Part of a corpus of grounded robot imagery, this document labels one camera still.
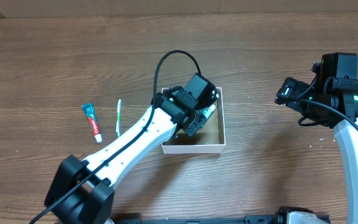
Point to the white cardboard box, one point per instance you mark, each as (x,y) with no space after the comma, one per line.
(211,139)

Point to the red green toothpaste tube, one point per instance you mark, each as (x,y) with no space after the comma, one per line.
(91,116)

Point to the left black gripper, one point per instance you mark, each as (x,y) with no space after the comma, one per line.
(196,121)

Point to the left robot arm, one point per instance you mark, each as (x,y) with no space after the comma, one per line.
(82,191)

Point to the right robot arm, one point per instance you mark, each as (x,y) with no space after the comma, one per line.
(336,75)

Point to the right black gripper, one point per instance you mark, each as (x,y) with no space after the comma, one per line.
(291,94)

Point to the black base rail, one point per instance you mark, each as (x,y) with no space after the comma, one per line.
(248,219)

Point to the green white toothbrush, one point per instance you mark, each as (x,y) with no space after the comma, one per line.
(118,118)

